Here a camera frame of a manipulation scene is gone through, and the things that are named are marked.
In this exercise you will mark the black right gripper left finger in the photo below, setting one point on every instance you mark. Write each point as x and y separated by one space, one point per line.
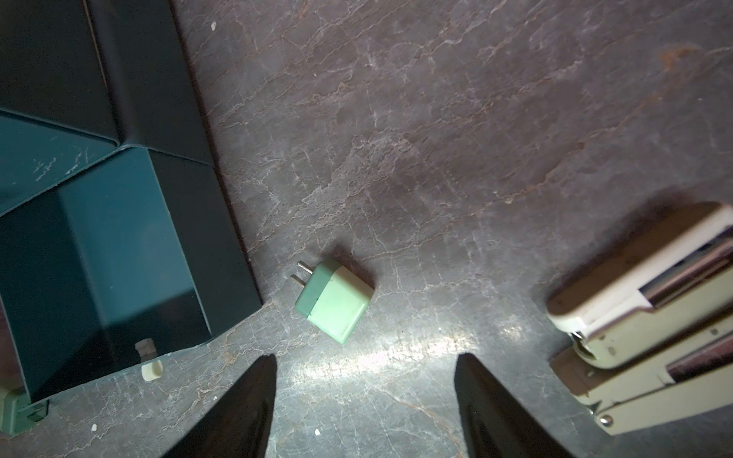
239 424

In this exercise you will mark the dark green plug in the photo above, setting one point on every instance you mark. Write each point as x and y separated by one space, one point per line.
18 413

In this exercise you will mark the light green plug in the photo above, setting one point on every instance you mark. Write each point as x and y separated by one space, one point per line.
333 298

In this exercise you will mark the dark teal drawer cabinet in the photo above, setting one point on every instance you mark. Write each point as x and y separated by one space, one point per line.
82 81

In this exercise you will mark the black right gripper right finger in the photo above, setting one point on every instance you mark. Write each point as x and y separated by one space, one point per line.
494 424

